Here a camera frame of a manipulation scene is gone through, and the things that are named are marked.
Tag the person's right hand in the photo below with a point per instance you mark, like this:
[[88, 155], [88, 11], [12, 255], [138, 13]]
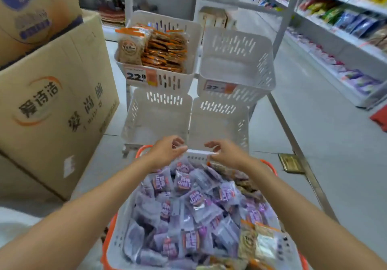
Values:
[[231, 155]]

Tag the person's left hand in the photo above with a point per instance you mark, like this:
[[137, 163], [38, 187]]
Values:
[[163, 153]]

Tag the person's right thumb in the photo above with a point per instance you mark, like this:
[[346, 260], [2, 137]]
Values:
[[216, 156]]

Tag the person's left thumb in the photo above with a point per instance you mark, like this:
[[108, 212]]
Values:
[[180, 151]]

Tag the white plastic basket with packets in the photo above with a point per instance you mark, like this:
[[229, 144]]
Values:
[[118, 239]]

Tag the person's right forearm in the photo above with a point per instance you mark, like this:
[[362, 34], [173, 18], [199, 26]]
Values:
[[305, 218]]

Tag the person's left forearm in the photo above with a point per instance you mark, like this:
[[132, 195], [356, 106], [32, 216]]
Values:
[[75, 218]]

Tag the white slotted display basket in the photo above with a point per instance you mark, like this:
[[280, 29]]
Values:
[[235, 67], [157, 121], [217, 124], [169, 80]]

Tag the brown snack packet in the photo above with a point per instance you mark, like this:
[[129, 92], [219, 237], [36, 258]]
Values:
[[238, 182]]

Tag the pile of purple snack packets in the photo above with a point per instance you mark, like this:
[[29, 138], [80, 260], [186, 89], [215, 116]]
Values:
[[193, 212]]

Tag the white and orange price label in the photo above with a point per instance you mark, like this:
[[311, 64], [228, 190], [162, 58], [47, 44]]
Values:
[[137, 76], [217, 86]]

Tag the brass floor plate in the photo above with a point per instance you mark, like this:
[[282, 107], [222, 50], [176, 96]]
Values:
[[290, 163]]

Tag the tan snack packet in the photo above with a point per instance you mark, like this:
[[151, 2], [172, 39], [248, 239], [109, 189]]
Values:
[[257, 242]]

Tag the stack of orange snack packets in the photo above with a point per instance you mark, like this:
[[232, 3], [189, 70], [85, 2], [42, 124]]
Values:
[[166, 52]]

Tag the tan packet with round label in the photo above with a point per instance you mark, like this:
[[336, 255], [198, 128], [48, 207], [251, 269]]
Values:
[[130, 49]]

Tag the orange shopping basket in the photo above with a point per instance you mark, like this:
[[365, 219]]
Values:
[[104, 256]]

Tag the large cardboard box, orange logo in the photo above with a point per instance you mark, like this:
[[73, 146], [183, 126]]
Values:
[[54, 106]]

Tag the beige boxes group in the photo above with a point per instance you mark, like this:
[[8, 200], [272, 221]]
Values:
[[216, 18]]

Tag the row of pink packets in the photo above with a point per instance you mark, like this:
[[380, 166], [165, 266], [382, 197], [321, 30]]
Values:
[[317, 52]]

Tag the stack of red goods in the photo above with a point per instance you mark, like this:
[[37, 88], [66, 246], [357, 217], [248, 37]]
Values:
[[112, 14]]

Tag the row of purple bags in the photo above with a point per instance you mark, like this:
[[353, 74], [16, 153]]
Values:
[[362, 82]]

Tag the red cloth item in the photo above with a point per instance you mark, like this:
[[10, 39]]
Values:
[[380, 118]]

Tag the white shop shelf unit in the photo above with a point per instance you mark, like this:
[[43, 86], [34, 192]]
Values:
[[347, 38]]

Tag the row of green and blue bags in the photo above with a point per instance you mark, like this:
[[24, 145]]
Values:
[[347, 18]]

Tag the cardboard box with blue print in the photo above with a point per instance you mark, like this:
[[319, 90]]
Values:
[[33, 9]]

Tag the metal floor rail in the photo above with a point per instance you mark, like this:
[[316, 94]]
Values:
[[302, 158]]

